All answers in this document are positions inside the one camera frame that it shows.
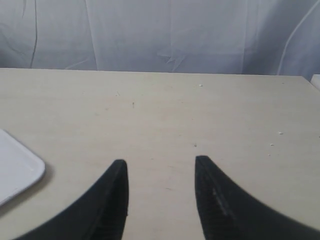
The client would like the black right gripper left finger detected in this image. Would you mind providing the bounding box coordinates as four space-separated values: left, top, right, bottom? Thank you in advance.
19 159 129 240

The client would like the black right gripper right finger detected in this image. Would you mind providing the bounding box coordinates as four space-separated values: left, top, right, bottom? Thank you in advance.
194 155 320 240

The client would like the white rectangular plastic tray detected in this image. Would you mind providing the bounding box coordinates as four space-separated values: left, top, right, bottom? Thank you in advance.
0 129 46 206

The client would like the white backdrop curtain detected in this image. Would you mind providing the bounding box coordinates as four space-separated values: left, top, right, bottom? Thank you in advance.
0 0 320 79

